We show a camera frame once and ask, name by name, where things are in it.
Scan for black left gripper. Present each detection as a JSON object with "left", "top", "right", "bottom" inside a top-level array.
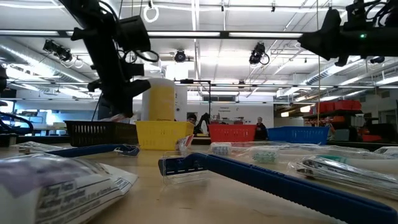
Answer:
[{"left": 70, "top": 21, "right": 152, "bottom": 118}]

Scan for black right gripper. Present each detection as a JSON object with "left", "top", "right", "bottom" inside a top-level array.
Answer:
[{"left": 297, "top": 8, "right": 398, "bottom": 67}]

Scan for white red toiletry packet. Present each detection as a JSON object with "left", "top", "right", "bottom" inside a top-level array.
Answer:
[{"left": 101, "top": 113, "right": 137, "bottom": 124}]

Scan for yellow white padded pillar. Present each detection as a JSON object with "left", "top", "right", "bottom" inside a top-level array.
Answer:
[{"left": 141, "top": 77, "right": 177, "bottom": 122}]

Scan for black plastic basket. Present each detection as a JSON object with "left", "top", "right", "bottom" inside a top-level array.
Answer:
[{"left": 64, "top": 120, "right": 139, "bottom": 147}]

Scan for yellow plastic basket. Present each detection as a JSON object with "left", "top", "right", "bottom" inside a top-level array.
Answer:
[{"left": 136, "top": 120, "right": 195, "bottom": 151}]

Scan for red storage bins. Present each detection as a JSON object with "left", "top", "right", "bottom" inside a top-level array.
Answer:
[{"left": 315, "top": 99, "right": 363, "bottom": 114}]

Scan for dark storage shelf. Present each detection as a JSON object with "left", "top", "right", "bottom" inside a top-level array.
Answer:
[{"left": 303, "top": 108, "right": 364, "bottom": 141}]

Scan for clear packet red white label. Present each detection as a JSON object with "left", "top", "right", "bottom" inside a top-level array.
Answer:
[{"left": 177, "top": 134, "right": 195, "bottom": 154}]

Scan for blue plastic basket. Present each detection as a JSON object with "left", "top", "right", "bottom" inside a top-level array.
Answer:
[{"left": 267, "top": 126, "right": 330, "bottom": 146}]

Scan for clear plastic wrapper packet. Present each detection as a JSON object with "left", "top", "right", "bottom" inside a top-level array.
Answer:
[
  {"left": 373, "top": 146, "right": 398, "bottom": 158},
  {"left": 11, "top": 141, "right": 58, "bottom": 154}
]

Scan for red plastic basket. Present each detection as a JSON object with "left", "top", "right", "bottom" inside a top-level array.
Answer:
[{"left": 207, "top": 124, "right": 257, "bottom": 143}]

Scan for white purple toothpaste tube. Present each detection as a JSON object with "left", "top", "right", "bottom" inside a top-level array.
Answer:
[{"left": 0, "top": 152, "right": 139, "bottom": 224}]

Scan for teal white toothbrush in wrapper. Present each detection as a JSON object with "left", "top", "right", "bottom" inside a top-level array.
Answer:
[{"left": 247, "top": 146, "right": 374, "bottom": 166}]

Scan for silver nail clipper in wrapper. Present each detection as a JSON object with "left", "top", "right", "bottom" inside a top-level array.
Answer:
[{"left": 287, "top": 154, "right": 398, "bottom": 200}]

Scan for thin yellow hanging cord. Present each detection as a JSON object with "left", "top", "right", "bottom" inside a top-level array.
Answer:
[{"left": 316, "top": 0, "right": 321, "bottom": 127}]

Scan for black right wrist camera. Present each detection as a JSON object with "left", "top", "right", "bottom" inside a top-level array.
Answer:
[{"left": 345, "top": 0, "right": 374, "bottom": 30}]

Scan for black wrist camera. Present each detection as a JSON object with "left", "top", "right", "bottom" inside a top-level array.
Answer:
[
  {"left": 345, "top": 0, "right": 374, "bottom": 30},
  {"left": 117, "top": 15, "right": 152, "bottom": 52}
]

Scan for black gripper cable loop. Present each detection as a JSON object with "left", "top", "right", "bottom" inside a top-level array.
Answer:
[{"left": 123, "top": 49, "right": 160, "bottom": 63}]

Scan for black gripper cable bundle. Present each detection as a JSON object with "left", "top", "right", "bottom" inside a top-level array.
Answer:
[{"left": 365, "top": 0, "right": 398, "bottom": 27}]

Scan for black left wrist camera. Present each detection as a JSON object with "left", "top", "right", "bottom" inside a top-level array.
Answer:
[{"left": 117, "top": 15, "right": 152, "bottom": 52}]

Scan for black background metal frame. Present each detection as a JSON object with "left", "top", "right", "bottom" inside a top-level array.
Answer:
[{"left": 174, "top": 79, "right": 212, "bottom": 125}]

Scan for white cable ring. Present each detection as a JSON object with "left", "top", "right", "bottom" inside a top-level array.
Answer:
[{"left": 142, "top": 4, "right": 160, "bottom": 24}]

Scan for black table edge rail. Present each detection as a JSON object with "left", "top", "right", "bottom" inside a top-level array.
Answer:
[{"left": 0, "top": 133, "right": 72, "bottom": 147}]

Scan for black curved cable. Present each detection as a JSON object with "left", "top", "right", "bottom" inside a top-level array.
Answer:
[{"left": 0, "top": 111, "right": 35, "bottom": 135}]

